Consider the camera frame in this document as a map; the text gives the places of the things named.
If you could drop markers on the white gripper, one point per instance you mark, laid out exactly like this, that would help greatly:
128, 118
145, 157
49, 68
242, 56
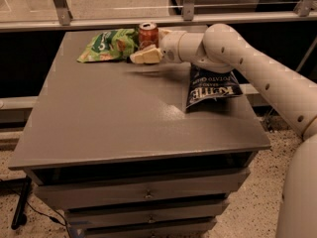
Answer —
169, 47

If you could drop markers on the red coke can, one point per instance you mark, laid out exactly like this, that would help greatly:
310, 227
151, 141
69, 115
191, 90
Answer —
148, 35

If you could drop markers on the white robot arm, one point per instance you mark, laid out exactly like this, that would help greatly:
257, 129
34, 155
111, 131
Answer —
220, 49

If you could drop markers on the green rice chip bag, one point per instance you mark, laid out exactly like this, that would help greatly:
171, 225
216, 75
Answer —
111, 45

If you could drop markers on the blue Kettle chip bag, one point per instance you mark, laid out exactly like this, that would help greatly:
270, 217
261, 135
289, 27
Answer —
205, 84

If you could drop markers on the grey drawer cabinet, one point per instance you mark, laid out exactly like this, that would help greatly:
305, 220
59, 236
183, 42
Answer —
117, 122

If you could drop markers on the metal glass railing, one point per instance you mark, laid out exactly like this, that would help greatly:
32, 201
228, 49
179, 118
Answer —
73, 15

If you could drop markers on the top grey drawer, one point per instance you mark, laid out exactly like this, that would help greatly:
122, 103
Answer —
91, 194

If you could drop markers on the grey drawer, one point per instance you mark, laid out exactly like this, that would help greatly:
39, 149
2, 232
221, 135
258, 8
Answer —
155, 230
91, 194
147, 212

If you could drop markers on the middle grey drawer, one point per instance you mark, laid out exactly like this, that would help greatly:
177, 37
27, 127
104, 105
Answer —
147, 212

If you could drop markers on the bottom grey drawer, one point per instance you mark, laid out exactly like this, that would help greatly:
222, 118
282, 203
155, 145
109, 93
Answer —
155, 230

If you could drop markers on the black stand leg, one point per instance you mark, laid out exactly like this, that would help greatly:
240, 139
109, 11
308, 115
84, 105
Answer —
22, 189

